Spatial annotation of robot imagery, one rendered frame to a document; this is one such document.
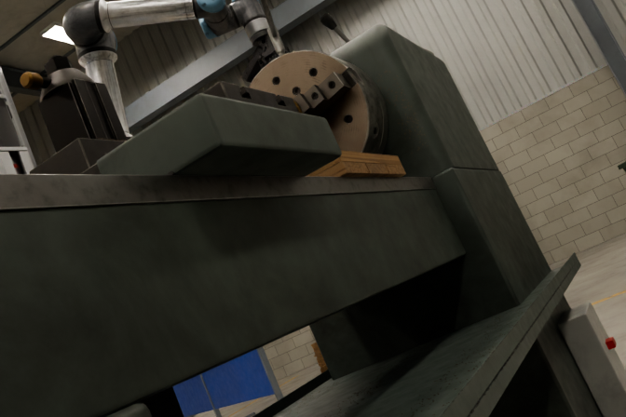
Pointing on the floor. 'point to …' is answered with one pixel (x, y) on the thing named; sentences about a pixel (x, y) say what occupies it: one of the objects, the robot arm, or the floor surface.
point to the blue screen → (228, 384)
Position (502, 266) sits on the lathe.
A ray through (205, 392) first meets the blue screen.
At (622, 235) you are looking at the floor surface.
